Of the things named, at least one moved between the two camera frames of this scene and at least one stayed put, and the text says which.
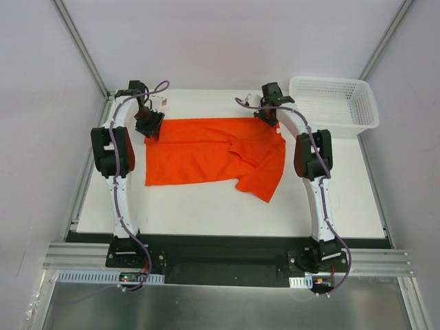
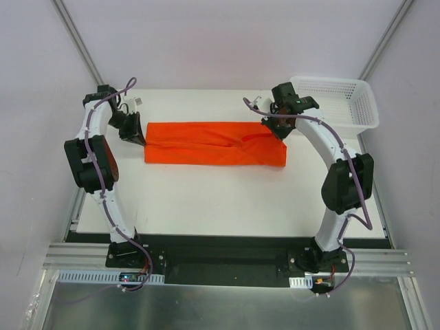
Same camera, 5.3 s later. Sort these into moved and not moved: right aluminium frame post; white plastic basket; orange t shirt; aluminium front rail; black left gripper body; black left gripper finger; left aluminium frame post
Moved: black left gripper finger; orange t shirt; black left gripper body
Not moved: left aluminium frame post; right aluminium frame post; white plastic basket; aluminium front rail
